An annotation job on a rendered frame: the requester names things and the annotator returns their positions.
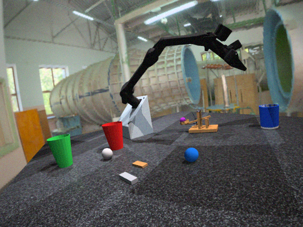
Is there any red tapered cup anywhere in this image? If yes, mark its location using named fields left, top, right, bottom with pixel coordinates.
left=102, top=122, right=123, bottom=150

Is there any blue cup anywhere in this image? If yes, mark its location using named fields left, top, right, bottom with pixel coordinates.
left=259, top=104, right=279, bottom=129

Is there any blue ball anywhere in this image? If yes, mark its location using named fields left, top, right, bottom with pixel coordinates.
left=184, top=148, right=198, bottom=162

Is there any orange flat block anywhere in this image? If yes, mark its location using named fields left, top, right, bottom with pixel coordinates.
left=133, top=161, right=148, bottom=168

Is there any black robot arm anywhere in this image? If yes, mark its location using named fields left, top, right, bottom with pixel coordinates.
left=120, top=24, right=242, bottom=108

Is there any green plastic cup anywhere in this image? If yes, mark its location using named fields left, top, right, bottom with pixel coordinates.
left=47, top=134, right=73, bottom=168

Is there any white ball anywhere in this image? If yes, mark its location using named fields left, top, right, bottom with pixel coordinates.
left=102, top=148, right=113, bottom=159

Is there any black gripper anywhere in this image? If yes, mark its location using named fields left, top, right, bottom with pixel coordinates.
left=216, top=44, right=247, bottom=71

